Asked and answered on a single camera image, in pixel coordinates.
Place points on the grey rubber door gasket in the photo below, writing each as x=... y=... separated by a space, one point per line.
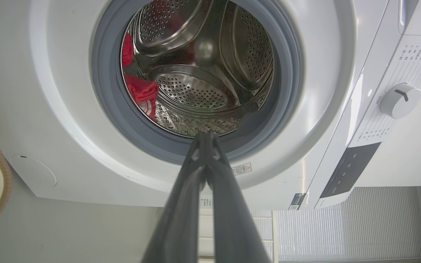
x=130 y=128

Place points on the round white filter cover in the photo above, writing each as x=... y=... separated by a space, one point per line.
x=35 y=171

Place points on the white front-load washing machine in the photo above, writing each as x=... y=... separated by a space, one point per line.
x=68 y=109

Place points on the red garment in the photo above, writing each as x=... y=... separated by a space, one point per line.
x=141 y=91

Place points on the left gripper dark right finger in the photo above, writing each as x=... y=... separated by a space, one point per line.
x=232 y=226

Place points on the black washer display panel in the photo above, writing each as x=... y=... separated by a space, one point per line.
x=349 y=170

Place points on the stainless steel washing machine drum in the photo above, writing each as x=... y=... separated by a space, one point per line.
x=196 y=91

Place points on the grey warning sticker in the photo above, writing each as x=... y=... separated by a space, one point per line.
x=243 y=168

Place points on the dark brand label sticker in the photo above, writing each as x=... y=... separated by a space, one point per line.
x=296 y=201

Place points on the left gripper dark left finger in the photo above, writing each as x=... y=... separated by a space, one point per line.
x=181 y=219

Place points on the white round control knob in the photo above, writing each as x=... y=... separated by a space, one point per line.
x=397 y=104

